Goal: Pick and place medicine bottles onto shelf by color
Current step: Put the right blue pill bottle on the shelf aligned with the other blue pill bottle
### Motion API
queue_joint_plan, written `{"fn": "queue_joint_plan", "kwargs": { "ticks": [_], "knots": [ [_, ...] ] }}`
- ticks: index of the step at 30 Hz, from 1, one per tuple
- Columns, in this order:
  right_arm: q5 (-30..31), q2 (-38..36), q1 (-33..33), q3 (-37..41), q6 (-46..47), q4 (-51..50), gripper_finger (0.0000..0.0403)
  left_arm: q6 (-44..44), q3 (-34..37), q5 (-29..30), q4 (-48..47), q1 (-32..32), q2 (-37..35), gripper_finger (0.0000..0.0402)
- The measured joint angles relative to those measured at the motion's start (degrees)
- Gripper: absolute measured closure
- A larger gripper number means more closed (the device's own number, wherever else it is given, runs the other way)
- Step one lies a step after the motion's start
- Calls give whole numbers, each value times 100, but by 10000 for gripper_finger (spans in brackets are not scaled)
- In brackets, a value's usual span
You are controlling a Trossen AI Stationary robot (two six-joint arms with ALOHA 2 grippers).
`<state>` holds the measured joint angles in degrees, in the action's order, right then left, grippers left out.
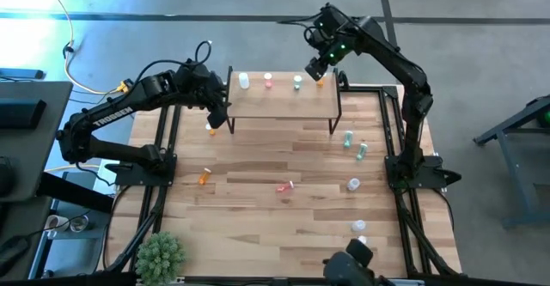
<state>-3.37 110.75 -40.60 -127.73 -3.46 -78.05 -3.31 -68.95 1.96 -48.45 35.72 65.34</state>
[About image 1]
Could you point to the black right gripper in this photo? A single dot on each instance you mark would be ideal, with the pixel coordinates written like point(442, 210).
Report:
point(333, 56)

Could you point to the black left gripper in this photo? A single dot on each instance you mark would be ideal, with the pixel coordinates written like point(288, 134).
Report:
point(206, 86)

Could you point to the medium orange pill bottle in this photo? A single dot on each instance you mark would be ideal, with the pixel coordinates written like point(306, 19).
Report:
point(211, 131)

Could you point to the large teal pill bottle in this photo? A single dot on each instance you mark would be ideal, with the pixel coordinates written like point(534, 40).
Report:
point(297, 82)

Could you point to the white opaque plastic bottle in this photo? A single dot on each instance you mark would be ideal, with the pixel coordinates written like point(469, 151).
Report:
point(243, 80)

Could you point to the pink pill bottle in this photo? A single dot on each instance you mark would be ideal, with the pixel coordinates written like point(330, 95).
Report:
point(267, 80)
point(285, 186)

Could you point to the large orange pill bottle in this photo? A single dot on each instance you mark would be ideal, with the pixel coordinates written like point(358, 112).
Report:
point(204, 176)

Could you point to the small teal pill bottle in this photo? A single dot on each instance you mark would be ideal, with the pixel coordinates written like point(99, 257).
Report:
point(348, 139)
point(362, 151)

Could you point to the clear bottle white cap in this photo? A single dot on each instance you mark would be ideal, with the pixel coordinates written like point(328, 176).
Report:
point(358, 225)
point(363, 239)
point(353, 184)

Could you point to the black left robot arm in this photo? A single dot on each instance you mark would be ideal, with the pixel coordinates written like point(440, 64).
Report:
point(111, 114)

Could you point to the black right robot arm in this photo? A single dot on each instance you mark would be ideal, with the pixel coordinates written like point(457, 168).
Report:
point(399, 62)

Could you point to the green artificial plant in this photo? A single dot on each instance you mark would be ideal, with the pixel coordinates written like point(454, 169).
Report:
point(159, 258)

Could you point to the black metal beam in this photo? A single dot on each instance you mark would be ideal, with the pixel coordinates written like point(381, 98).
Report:
point(73, 191)

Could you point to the glass cup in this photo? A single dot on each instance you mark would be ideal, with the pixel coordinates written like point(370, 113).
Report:
point(79, 223)

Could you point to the grey desk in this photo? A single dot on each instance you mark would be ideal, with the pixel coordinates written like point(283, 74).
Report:
point(38, 148)

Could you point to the white cup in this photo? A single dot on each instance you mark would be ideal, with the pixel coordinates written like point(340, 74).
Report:
point(56, 223)

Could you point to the black rounded device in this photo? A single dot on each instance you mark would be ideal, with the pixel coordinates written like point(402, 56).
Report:
point(348, 264)

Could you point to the black rectangular device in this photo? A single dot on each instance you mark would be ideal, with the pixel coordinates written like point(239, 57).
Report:
point(21, 113)

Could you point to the black flat bar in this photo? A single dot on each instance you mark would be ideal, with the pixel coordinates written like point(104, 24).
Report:
point(21, 73)

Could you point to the wooden shelf black metal frame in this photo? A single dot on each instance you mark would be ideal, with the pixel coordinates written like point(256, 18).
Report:
point(283, 105)

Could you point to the black aluminium rig frame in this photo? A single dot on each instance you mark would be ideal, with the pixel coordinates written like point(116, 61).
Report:
point(390, 92)

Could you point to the blue-grey metal table frame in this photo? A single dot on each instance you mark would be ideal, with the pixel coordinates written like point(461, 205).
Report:
point(511, 183)

